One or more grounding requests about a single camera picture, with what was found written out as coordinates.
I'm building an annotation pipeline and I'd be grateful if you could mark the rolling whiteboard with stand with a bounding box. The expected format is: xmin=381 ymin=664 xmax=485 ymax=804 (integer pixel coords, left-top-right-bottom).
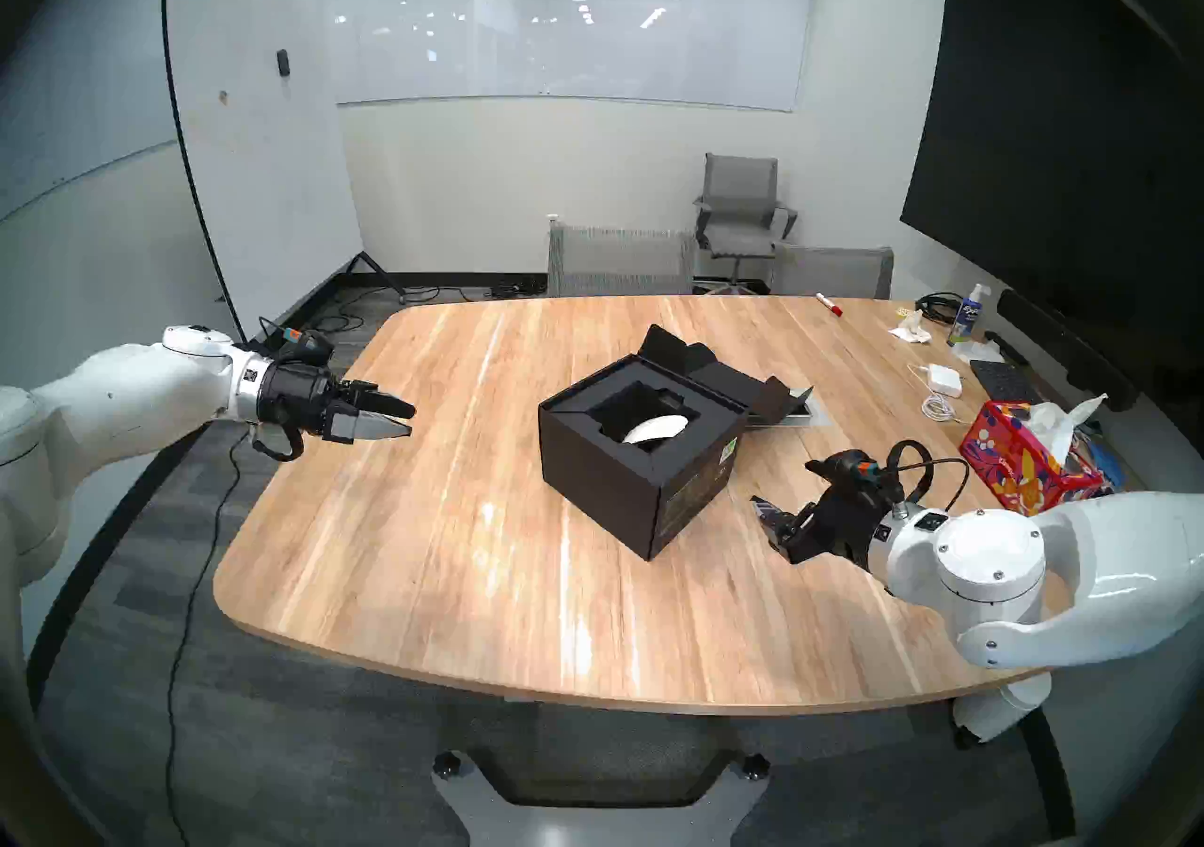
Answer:
xmin=162 ymin=0 xmax=407 ymax=348

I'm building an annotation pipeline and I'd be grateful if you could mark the black keyboard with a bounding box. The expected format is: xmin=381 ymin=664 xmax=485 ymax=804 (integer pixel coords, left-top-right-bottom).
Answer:
xmin=969 ymin=359 xmax=1043 ymax=406

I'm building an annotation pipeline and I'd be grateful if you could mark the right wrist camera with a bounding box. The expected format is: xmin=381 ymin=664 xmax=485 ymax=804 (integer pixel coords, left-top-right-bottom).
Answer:
xmin=832 ymin=448 xmax=909 ymax=503

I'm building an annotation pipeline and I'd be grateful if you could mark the grey mesh chair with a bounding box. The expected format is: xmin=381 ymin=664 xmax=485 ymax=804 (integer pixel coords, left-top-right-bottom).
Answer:
xmin=547 ymin=220 xmax=697 ymax=298

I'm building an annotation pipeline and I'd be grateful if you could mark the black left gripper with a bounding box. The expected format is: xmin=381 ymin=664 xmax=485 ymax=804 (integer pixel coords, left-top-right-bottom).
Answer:
xmin=254 ymin=360 xmax=418 ymax=445

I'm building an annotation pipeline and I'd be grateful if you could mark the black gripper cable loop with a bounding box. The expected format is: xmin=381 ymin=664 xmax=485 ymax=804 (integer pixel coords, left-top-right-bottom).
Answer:
xmin=248 ymin=422 xmax=308 ymax=463

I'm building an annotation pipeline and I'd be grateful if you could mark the black floor cable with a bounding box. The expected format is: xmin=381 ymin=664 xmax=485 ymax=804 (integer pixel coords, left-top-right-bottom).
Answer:
xmin=166 ymin=309 xmax=372 ymax=847

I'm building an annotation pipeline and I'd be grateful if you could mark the whiteboard cleaner spray bottle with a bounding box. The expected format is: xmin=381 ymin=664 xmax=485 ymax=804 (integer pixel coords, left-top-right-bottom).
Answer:
xmin=947 ymin=283 xmax=992 ymax=346

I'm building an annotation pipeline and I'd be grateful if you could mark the grey office chair with armrests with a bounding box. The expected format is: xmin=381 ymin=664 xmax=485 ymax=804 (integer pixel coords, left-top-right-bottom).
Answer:
xmin=693 ymin=153 xmax=799 ymax=296

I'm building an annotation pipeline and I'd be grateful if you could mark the black video bar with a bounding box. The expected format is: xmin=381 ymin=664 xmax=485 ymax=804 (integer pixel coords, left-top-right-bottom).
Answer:
xmin=997 ymin=288 xmax=1139 ymax=412

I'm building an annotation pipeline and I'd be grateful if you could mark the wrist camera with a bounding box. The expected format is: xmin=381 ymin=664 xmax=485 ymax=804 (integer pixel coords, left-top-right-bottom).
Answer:
xmin=832 ymin=448 xmax=909 ymax=503
xmin=282 ymin=328 xmax=338 ymax=368

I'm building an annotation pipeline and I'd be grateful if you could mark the silver table outlet panel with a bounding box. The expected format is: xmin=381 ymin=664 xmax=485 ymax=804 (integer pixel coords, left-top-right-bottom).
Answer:
xmin=746 ymin=389 xmax=833 ymax=429

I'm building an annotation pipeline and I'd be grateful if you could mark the white power adapter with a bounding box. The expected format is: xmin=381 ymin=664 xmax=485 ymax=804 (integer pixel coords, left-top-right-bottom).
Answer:
xmin=908 ymin=363 xmax=970 ymax=425

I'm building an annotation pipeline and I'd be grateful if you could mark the grey robot base frame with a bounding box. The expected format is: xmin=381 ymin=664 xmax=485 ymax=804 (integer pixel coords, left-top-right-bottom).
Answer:
xmin=431 ymin=749 xmax=770 ymax=847

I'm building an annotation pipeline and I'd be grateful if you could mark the blue pen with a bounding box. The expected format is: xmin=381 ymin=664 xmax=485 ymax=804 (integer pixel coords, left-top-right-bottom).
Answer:
xmin=1086 ymin=439 xmax=1128 ymax=491

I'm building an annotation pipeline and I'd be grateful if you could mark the black cardboard box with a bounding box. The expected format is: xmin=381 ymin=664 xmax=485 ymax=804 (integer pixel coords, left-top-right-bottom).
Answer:
xmin=538 ymin=323 xmax=816 ymax=562

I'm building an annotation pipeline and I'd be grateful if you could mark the grey fabric chair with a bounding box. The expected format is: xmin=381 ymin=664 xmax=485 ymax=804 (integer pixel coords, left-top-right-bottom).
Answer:
xmin=769 ymin=243 xmax=895 ymax=301

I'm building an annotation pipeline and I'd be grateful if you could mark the colourful tissue box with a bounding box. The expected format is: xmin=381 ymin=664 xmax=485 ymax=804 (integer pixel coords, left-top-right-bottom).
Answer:
xmin=959 ymin=392 xmax=1113 ymax=517

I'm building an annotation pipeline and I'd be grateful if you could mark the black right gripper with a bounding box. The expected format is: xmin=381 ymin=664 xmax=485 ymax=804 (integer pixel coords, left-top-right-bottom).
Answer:
xmin=750 ymin=458 xmax=893 ymax=570

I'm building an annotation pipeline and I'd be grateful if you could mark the white computer mouse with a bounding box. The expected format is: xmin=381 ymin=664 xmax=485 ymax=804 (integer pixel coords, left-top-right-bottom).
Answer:
xmin=625 ymin=415 xmax=690 ymax=447

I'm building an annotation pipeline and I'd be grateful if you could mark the wall glass whiteboard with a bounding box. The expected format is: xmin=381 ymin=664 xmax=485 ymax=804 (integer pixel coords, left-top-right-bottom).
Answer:
xmin=287 ymin=0 xmax=819 ymax=112
xmin=0 ymin=0 xmax=180 ymax=221

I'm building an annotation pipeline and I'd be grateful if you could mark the large black wall screen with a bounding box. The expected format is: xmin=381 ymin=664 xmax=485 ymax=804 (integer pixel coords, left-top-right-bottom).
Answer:
xmin=900 ymin=0 xmax=1204 ymax=362

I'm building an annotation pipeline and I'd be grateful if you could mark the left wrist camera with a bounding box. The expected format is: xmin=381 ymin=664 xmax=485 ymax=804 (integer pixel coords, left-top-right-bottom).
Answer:
xmin=282 ymin=328 xmax=338 ymax=368

